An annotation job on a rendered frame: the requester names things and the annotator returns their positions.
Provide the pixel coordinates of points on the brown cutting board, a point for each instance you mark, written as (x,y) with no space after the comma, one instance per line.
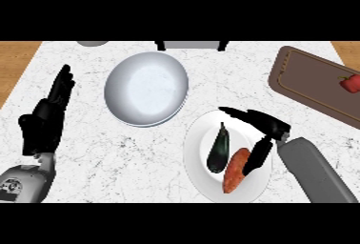
(314,84)

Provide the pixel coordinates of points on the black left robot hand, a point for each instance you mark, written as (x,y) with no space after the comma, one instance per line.
(44,120)

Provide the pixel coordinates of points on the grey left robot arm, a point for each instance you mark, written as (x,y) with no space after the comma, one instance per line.
(25,182)

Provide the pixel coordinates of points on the grey bowl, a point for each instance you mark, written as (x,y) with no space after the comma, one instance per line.
(146,89)

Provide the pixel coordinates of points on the white plate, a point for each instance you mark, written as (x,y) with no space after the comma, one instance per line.
(205,178)

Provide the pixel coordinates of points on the red bell pepper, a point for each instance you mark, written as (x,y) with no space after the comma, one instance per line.
(349,83)

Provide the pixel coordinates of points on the dark purple eggplant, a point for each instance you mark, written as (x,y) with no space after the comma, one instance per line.
(218,152)

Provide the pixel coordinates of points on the orange sweet potato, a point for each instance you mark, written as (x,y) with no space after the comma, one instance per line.
(233,173)

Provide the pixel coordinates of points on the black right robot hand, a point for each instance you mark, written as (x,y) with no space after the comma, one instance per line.
(264,127)

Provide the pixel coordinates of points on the grey round object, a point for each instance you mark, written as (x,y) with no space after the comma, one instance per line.
(91,43)

